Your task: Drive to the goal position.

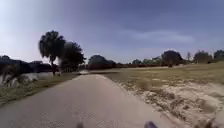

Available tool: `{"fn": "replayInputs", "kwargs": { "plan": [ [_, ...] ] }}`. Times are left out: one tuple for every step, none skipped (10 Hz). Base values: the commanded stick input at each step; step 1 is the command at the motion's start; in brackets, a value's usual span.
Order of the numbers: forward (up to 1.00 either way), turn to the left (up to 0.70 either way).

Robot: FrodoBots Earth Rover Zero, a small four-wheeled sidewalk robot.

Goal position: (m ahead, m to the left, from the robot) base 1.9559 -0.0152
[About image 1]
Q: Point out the round dark tree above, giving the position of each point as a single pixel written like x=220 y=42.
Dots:
x=71 y=56

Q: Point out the grey paved path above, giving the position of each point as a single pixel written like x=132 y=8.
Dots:
x=90 y=100

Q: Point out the row of dark trees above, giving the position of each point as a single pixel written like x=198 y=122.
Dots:
x=171 y=57

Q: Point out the dry grass field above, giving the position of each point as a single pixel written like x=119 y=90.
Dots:
x=173 y=76

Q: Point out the palm tree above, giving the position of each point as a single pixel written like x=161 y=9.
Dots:
x=51 y=45

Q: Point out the pond water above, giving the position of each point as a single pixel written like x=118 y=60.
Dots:
x=40 y=75

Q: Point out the wood beyond the water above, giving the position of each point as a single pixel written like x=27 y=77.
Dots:
x=36 y=66

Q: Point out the grass verge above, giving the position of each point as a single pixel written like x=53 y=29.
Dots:
x=33 y=88

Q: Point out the bush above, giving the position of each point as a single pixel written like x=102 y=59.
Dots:
x=11 y=71

